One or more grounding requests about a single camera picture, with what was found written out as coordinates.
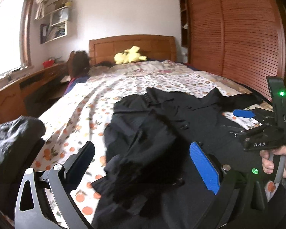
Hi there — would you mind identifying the large black coat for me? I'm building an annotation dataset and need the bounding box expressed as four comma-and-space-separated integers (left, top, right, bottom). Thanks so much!
92, 87, 275, 228

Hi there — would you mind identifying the long wooden desk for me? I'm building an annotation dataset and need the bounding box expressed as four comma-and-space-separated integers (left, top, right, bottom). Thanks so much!
0, 63, 67, 124

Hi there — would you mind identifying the orange print bed quilt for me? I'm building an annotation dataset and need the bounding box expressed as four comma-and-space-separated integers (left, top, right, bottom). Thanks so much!
31, 59, 277, 229

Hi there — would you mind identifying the folded black garment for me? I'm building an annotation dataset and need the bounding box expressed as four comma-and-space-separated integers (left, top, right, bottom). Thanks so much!
0, 116, 46, 183

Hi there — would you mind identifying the white wall shelf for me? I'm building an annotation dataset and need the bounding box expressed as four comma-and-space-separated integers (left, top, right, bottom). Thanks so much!
40, 0, 72, 44

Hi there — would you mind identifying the yellow plush toy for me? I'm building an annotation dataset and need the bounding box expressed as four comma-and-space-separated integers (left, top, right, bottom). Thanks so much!
114, 46, 148, 65

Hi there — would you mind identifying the wooden louvred wardrobe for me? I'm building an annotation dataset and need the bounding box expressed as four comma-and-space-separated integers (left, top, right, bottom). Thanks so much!
181, 0, 286, 98

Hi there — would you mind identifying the window with wooden frame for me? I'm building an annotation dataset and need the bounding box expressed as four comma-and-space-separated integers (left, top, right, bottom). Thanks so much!
0, 0, 34, 76

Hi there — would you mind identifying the right hand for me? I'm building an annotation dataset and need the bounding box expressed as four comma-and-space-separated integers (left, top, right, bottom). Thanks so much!
259, 145, 286, 180

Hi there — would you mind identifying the wooden chair with bag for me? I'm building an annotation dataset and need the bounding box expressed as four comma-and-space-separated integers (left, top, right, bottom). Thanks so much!
67, 51, 90, 79

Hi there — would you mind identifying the wooden headboard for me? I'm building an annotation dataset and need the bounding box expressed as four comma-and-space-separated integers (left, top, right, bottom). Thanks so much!
88, 34, 178, 67

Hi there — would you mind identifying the red bowl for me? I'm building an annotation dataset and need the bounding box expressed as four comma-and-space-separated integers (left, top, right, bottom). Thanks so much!
42, 60, 55, 68

